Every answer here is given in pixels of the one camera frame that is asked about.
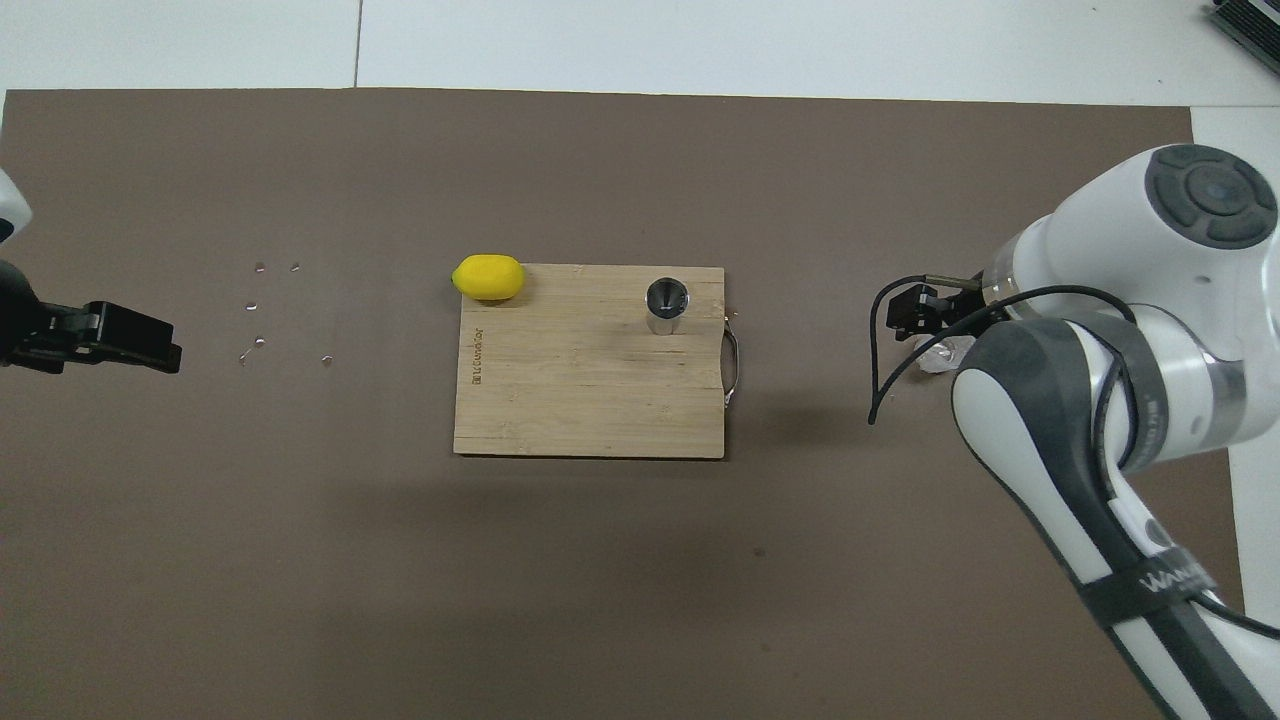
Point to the yellow lemon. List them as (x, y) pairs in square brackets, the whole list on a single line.
[(488, 277)]

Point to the brown table mat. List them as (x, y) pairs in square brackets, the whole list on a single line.
[(600, 580)]

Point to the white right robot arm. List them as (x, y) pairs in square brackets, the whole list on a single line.
[(1090, 260)]

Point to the clear plastic cup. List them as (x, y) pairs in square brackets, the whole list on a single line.
[(940, 357)]

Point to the grey ribbed device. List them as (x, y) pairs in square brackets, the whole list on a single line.
[(1248, 20)]

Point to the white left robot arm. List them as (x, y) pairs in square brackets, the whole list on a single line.
[(10, 205)]

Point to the steel cocktail jigger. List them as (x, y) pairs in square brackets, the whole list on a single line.
[(667, 310)]

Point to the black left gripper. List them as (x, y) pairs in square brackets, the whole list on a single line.
[(30, 335)]

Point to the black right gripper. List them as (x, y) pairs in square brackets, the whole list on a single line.
[(965, 310)]

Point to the wooden cutting board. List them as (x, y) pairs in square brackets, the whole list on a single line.
[(590, 390)]

